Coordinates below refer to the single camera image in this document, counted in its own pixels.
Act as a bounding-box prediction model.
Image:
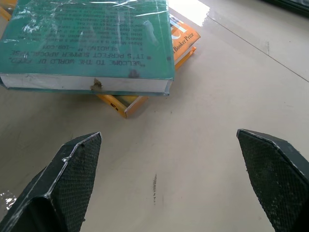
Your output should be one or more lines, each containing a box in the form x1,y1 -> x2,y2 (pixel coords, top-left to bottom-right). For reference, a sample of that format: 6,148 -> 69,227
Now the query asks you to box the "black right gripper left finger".
0,131 -> 102,232

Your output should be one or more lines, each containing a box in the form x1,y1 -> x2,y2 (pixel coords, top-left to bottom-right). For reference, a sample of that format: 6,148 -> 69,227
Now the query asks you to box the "green hardcover book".
0,0 -> 176,97

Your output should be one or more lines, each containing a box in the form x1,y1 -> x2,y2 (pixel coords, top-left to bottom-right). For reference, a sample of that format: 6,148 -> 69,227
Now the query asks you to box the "orange paperback book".
0,6 -> 201,119

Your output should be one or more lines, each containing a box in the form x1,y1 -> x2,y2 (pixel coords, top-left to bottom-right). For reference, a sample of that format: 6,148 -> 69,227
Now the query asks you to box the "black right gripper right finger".
236,129 -> 309,232

